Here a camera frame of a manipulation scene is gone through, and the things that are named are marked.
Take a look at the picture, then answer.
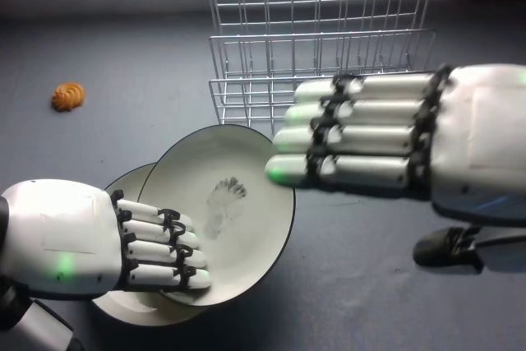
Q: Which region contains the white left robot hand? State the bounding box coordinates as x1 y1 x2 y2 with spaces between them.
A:
0 179 213 301

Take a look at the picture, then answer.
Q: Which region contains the silver wire plate rack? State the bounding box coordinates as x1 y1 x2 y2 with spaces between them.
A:
207 0 437 135

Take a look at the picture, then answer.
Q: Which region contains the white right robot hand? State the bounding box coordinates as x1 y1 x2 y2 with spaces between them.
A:
265 62 526 274

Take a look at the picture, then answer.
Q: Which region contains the smudged white plate black rim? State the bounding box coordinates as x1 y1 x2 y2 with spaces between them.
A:
139 124 297 307

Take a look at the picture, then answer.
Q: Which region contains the orange swirl cookie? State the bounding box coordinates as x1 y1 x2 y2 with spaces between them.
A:
51 81 86 113

